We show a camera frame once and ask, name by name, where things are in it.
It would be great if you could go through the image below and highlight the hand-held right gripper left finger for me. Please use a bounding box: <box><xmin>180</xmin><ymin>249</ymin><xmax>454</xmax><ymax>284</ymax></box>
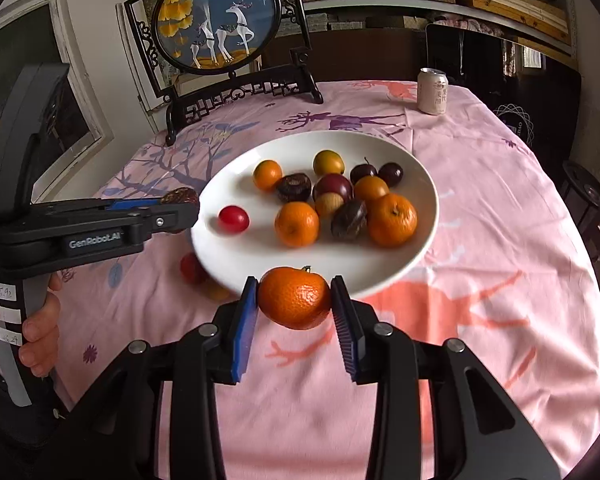
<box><xmin>77</xmin><ymin>276</ymin><xmax>261</xmax><ymax>480</ymax></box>

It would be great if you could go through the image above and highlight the small smooth orange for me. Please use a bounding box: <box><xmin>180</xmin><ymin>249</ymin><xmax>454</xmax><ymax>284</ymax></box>
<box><xmin>253</xmin><ymin>160</ymin><xmax>284</xmax><ymax>192</ymax></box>
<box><xmin>353</xmin><ymin>176</ymin><xmax>391</xmax><ymax>203</ymax></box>

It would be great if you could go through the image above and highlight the white drink can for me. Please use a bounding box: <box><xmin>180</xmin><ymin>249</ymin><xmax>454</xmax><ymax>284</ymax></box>
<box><xmin>417</xmin><ymin>67</ymin><xmax>449</xmax><ymax>116</ymax></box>

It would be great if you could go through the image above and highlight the red cherry tomato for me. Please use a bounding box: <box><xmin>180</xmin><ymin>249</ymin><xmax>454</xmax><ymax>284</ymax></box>
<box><xmin>180</xmin><ymin>252</ymin><xmax>208</xmax><ymax>285</ymax></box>
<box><xmin>218</xmin><ymin>205</ymin><xmax>251</xmax><ymax>233</ymax></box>

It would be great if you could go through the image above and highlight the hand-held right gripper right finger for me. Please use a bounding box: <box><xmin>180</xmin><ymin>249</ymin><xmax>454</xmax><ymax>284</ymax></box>
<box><xmin>330</xmin><ymin>275</ymin><xmax>561</xmax><ymax>480</ymax></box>

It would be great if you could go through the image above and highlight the purple plum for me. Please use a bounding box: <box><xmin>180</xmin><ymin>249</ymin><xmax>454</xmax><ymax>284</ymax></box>
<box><xmin>312</xmin><ymin>173</ymin><xmax>355</xmax><ymax>206</ymax></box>

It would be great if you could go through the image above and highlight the pink floral cloth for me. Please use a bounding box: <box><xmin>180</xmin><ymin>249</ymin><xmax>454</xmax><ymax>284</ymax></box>
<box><xmin>432</xmin><ymin>12</ymin><xmax>511</xmax><ymax>36</ymax></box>

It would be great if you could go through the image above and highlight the beige longan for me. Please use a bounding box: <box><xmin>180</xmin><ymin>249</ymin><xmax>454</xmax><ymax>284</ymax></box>
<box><xmin>314</xmin><ymin>192</ymin><xmax>345</xmax><ymax>220</ymax></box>

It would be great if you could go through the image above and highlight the black panel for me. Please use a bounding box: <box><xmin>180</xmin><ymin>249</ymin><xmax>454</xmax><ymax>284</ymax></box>
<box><xmin>425</xmin><ymin>22</ymin><xmax>583</xmax><ymax>156</ymax></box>

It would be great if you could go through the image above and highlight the round deer screen ornament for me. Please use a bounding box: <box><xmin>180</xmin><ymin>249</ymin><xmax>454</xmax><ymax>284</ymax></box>
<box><xmin>117</xmin><ymin>0</ymin><xmax>324</xmax><ymax>147</ymax></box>

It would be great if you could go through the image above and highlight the dark wrinkled passion fruit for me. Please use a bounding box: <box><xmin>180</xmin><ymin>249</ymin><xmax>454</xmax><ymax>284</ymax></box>
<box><xmin>276</xmin><ymin>173</ymin><xmax>313</xmax><ymax>204</ymax></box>
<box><xmin>330</xmin><ymin>199</ymin><xmax>368</xmax><ymax>241</ymax></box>

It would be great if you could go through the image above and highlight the stack of wooden frames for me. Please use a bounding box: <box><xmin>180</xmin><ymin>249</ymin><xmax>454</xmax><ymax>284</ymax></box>
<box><xmin>462</xmin><ymin>0</ymin><xmax>573</xmax><ymax>46</ymax></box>

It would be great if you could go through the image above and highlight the dark brown jujube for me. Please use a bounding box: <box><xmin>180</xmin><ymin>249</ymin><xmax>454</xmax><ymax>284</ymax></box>
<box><xmin>160</xmin><ymin>187</ymin><xmax>201</xmax><ymax>207</ymax></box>

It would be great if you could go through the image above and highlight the person's left hand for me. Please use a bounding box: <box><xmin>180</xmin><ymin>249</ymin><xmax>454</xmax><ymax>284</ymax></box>
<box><xmin>0</xmin><ymin>271</ymin><xmax>63</xmax><ymax>378</ymax></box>

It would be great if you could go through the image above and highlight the tangerine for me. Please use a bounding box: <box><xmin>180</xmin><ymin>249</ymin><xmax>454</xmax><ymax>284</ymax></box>
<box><xmin>367</xmin><ymin>193</ymin><xmax>418</xmax><ymax>248</ymax></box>
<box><xmin>258</xmin><ymin>266</ymin><xmax>332</xmax><ymax>331</ymax></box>
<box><xmin>274</xmin><ymin>202</ymin><xmax>321</xmax><ymax>248</ymax></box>

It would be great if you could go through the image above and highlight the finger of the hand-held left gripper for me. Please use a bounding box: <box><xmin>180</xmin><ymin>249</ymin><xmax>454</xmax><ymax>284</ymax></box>
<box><xmin>141</xmin><ymin>203</ymin><xmax>201</xmax><ymax>236</ymax></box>
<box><xmin>104</xmin><ymin>197</ymin><xmax>164</xmax><ymax>212</ymax></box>

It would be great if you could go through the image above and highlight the white framed wall picture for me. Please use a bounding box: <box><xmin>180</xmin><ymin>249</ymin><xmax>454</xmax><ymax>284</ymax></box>
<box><xmin>0</xmin><ymin>0</ymin><xmax>116</xmax><ymax>206</ymax></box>

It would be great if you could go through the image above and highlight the dark cherry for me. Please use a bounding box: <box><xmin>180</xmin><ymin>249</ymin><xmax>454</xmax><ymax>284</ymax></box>
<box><xmin>350</xmin><ymin>157</ymin><xmax>378</xmax><ymax>185</ymax></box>
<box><xmin>377</xmin><ymin>162</ymin><xmax>404</xmax><ymax>188</ymax></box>

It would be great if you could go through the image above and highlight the round black stool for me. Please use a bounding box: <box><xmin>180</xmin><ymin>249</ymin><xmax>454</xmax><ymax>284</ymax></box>
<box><xmin>560</xmin><ymin>160</ymin><xmax>600</xmax><ymax>206</ymax></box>

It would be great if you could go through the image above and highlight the white plate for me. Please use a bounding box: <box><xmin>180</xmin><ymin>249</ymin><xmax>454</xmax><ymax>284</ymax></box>
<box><xmin>190</xmin><ymin>130</ymin><xmax>440</xmax><ymax>300</ymax></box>

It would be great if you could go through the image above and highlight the yellowish small orange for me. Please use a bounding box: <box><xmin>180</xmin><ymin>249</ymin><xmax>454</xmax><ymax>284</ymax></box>
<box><xmin>313</xmin><ymin>150</ymin><xmax>345</xmax><ymax>177</ymax></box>

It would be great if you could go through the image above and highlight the pink printed tablecloth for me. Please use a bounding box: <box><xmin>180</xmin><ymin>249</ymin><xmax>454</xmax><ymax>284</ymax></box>
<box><xmin>50</xmin><ymin>80</ymin><xmax>600</xmax><ymax>480</ymax></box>

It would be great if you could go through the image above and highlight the white shelf unit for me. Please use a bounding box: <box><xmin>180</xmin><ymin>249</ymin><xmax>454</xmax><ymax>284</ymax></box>
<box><xmin>300</xmin><ymin>0</ymin><xmax>581</xmax><ymax>61</ymax></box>

